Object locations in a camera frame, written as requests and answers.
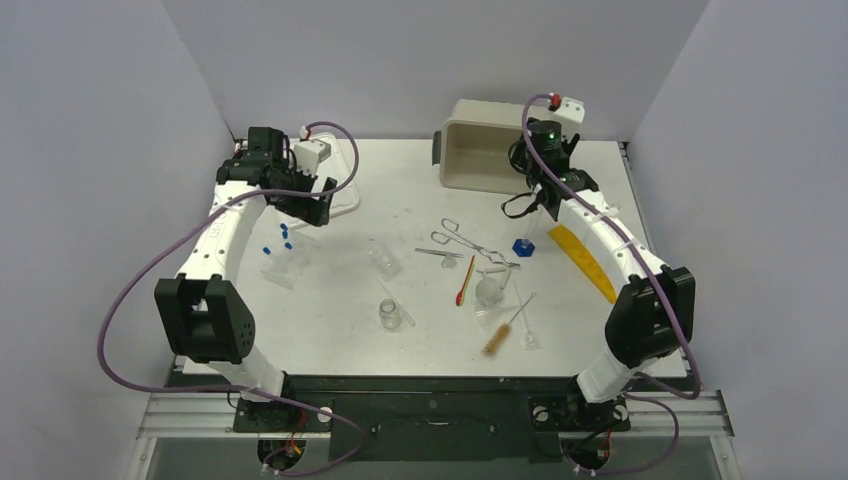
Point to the metal tweezers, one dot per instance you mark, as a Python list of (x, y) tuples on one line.
[(441, 253)]

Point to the white plastic tub lid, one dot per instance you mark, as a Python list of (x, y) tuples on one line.
[(338, 167)]

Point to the clear uncapped tube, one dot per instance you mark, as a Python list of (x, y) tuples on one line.
[(401, 312)]

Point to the beige plastic tub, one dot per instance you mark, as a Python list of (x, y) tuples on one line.
[(474, 148)]

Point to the small clear stopper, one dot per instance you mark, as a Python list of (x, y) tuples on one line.
[(449, 262)]

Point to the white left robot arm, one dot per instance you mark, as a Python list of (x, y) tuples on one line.
[(204, 316)]

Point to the black base frame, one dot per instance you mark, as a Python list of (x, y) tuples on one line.
[(441, 419)]

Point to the small glass jar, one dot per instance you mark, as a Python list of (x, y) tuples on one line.
[(387, 316)]

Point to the clear glass funnel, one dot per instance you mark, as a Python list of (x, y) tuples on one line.
[(530, 342)]

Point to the test tube brush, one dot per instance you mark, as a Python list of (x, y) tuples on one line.
[(503, 331)]

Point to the grey round ball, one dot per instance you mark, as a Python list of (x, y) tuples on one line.
[(488, 292)]

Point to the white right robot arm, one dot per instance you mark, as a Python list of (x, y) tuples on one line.
[(653, 303)]

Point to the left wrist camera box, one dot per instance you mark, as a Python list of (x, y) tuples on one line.
[(309, 152)]

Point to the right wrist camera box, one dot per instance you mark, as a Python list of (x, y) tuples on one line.
[(566, 110)]

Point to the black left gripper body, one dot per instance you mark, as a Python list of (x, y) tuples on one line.
[(293, 179)]

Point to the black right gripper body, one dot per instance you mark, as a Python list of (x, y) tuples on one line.
[(539, 168)]

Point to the metal crucible tongs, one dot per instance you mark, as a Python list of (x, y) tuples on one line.
[(449, 231)]

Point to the small clear beaker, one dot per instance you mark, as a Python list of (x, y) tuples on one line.
[(384, 261)]

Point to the yellow test tube rack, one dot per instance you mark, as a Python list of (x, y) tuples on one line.
[(581, 257)]

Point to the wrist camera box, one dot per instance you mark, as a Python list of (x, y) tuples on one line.
[(566, 110), (309, 152)]

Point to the rainbow plastic spoon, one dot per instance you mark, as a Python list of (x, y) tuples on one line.
[(461, 294)]

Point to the graduated cylinder blue base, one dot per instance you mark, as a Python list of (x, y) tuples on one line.
[(523, 246)]

